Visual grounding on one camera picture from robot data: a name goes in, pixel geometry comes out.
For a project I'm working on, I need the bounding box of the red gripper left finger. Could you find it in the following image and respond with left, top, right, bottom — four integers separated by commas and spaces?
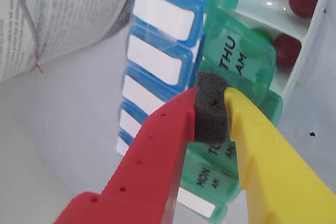
52, 71, 229, 224

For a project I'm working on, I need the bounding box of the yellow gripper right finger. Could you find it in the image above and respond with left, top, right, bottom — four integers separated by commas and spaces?
224, 87, 336, 224

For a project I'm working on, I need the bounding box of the white tablecloth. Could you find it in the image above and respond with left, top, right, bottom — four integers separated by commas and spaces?
0, 0, 336, 224

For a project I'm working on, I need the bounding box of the green blue weekly pill organizer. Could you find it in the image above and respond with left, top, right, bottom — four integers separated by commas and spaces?
115, 0, 333, 224

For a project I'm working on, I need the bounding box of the printed grey paper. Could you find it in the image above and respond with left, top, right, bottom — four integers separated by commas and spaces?
0, 0, 139, 83

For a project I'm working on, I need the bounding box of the thin grey string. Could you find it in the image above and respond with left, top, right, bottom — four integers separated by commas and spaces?
5, 0, 44, 74

